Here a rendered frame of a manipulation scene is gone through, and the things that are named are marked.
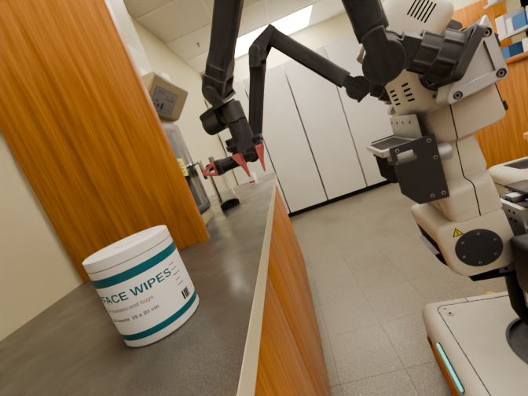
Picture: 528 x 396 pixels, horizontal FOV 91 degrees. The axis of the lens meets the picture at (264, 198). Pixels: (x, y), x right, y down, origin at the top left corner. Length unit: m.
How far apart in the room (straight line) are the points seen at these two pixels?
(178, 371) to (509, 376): 0.99
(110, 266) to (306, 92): 3.82
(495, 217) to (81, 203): 1.20
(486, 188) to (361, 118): 3.44
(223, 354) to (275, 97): 3.83
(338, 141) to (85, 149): 3.51
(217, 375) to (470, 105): 0.76
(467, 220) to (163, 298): 0.72
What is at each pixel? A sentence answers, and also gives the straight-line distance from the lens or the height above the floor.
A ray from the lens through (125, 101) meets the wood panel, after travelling 0.93.
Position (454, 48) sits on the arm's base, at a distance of 0.62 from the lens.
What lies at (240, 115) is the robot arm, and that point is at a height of 1.26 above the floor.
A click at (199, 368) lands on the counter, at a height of 0.94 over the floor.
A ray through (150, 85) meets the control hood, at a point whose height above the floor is 1.47.
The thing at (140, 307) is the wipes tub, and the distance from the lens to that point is 0.44.
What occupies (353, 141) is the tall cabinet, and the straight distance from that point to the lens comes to 4.19.
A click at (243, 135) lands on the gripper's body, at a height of 1.20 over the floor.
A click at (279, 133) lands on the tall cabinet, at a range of 3.99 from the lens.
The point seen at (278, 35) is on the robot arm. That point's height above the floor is 1.50.
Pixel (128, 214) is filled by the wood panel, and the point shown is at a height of 1.11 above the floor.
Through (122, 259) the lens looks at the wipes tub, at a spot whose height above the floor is 1.08.
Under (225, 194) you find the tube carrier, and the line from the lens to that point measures 1.29.
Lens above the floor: 1.15
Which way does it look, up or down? 10 degrees down
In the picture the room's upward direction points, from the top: 21 degrees counter-clockwise
